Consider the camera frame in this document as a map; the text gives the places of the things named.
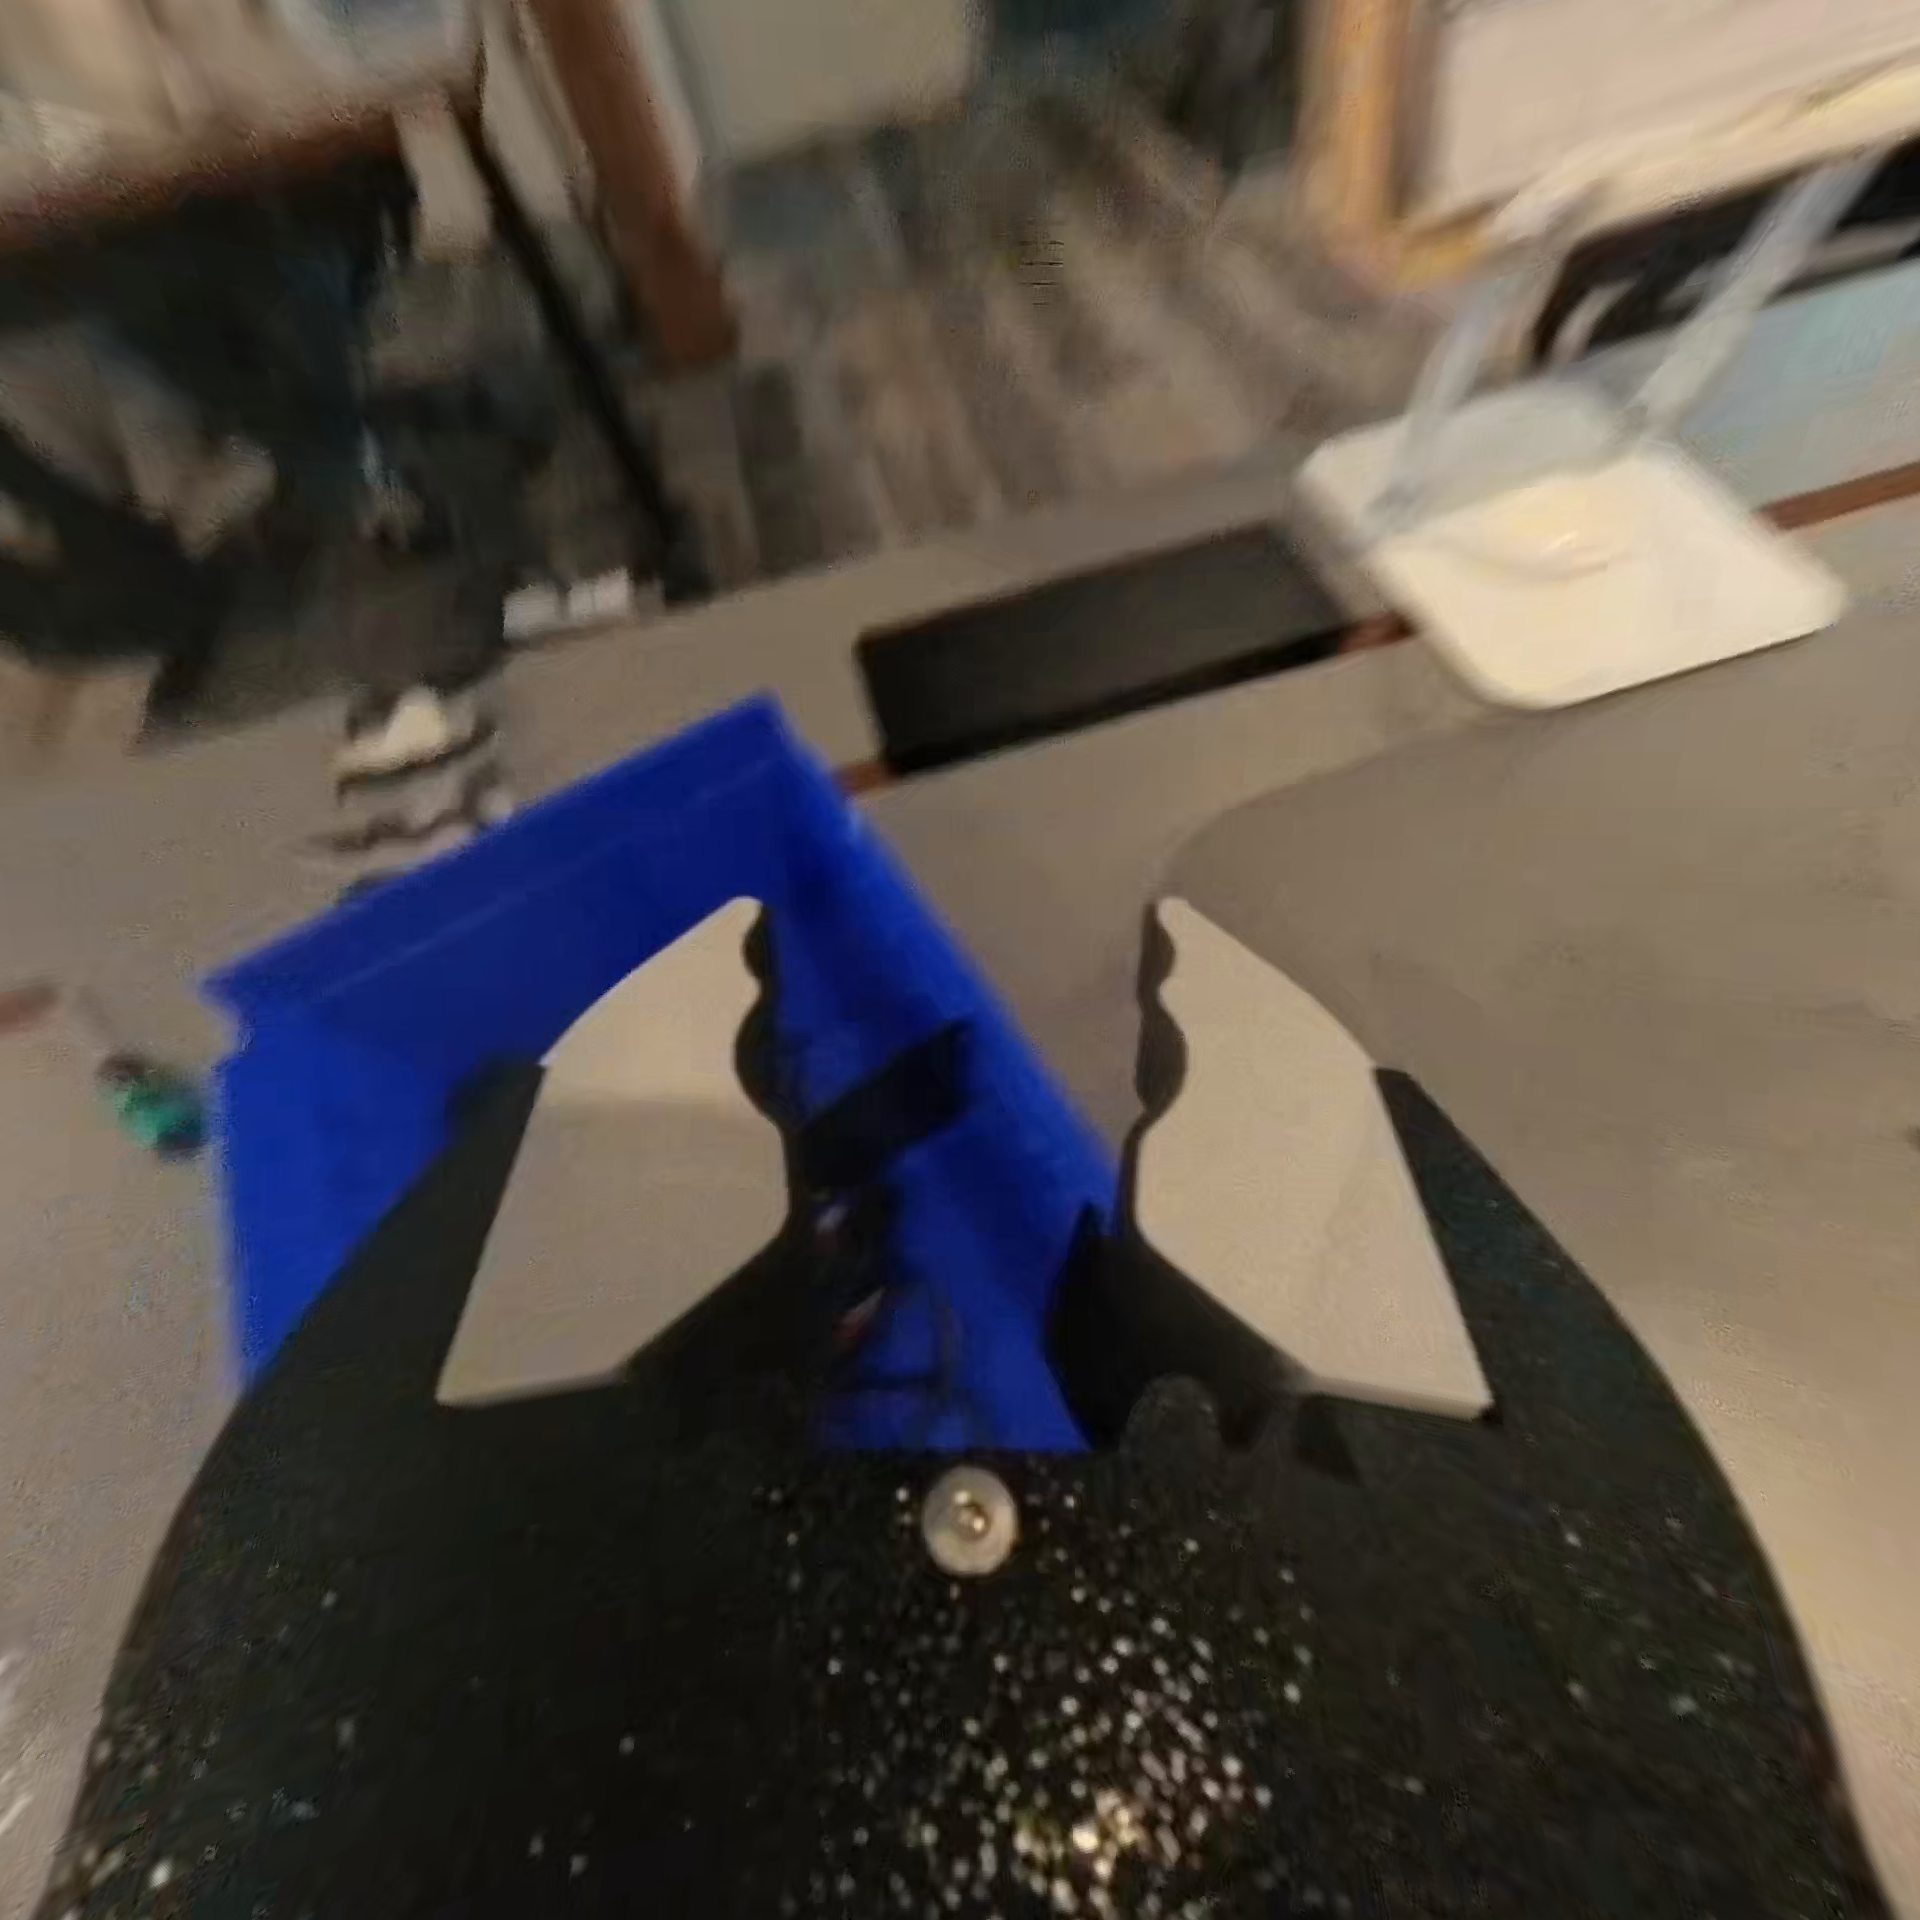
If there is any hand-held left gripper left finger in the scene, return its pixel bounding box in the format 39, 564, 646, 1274
435, 895, 818, 1407

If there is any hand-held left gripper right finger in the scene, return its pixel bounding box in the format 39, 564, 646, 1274
1117, 895, 1500, 1423

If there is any blue plastic bin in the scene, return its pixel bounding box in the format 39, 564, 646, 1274
202, 692, 1122, 1457

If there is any small green object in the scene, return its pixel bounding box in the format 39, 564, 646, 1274
94, 1050, 208, 1161

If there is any striped sneaker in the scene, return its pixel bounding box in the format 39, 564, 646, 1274
307, 681, 518, 865

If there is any black rectangular desk pad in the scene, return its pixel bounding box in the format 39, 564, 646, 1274
853, 526, 1360, 777

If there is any brown wooden table leg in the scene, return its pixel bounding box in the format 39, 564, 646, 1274
526, 0, 744, 378

